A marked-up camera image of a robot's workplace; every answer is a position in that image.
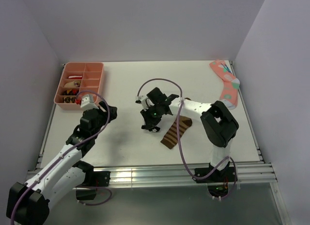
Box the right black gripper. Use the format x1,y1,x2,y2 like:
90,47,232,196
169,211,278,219
140,104,163,130

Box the brown striped sock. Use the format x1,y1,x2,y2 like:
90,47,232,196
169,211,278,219
160,97,193,150

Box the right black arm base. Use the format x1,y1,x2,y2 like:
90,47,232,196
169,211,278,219
192,161,238,199

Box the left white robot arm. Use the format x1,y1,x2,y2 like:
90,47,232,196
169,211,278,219
6,101,117,225

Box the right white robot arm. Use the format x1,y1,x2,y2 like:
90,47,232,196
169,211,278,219
136,87,239,181

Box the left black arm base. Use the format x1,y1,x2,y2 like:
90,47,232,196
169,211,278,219
75,171,112,206

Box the beige rolled sock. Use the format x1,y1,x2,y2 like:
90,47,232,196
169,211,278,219
63,80,81,88

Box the pink divided organizer tray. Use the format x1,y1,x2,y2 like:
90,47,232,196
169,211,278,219
54,62,105,111

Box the brown argyle rolled sock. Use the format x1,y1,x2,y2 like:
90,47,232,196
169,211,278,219
62,96,76,104

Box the dark argyle rolled sock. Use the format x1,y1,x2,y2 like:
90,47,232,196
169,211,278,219
63,89,79,96

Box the red white rolled sock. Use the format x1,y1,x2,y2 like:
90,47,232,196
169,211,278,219
67,75,83,79

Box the pink patterned sock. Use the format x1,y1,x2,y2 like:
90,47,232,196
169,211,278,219
209,60,240,110

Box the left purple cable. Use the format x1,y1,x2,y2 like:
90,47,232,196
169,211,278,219
9,90,112,225

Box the purple cable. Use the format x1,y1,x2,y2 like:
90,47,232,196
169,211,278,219
137,78,237,200
9,90,112,225

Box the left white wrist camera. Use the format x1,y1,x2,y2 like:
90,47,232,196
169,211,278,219
75,94,98,111

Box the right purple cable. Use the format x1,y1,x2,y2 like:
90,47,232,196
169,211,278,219
137,78,237,200

